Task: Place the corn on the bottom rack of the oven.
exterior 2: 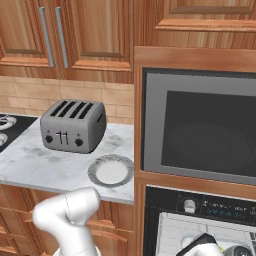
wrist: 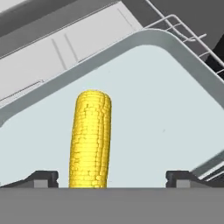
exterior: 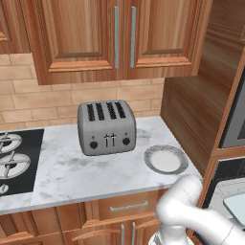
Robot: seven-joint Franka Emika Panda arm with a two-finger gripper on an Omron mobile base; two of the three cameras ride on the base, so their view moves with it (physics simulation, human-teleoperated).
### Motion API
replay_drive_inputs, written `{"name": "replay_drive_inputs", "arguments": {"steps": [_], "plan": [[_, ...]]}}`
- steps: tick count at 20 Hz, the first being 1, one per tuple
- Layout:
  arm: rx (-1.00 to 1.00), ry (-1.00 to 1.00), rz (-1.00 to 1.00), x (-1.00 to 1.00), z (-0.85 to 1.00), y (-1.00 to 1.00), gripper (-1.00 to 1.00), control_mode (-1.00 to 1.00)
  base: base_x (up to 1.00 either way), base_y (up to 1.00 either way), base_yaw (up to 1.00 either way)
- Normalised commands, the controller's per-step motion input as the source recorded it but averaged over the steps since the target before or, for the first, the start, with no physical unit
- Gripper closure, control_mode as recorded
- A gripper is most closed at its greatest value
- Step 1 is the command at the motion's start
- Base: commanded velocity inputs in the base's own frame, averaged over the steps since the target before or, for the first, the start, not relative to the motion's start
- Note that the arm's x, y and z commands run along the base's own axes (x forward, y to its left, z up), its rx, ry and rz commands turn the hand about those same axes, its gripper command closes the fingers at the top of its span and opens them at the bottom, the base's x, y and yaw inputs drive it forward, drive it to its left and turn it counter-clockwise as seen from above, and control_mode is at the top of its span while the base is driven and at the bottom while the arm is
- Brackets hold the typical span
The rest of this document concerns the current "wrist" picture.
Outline pale grey baking tray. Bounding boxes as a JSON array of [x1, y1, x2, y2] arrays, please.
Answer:
[[0, 28, 224, 189]]

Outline yellow corn cob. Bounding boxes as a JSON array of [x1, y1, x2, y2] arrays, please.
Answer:
[[68, 89, 113, 189]]

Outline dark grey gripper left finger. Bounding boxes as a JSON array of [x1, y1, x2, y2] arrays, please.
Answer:
[[0, 170, 60, 189]]

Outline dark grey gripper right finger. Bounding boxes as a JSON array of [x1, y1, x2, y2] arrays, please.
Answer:
[[164, 170, 224, 189]]

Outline grey oven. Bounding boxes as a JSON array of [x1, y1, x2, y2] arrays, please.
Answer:
[[0, 0, 224, 102]]

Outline white wire oven rack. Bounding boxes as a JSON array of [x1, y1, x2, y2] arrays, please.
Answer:
[[143, 0, 224, 77]]

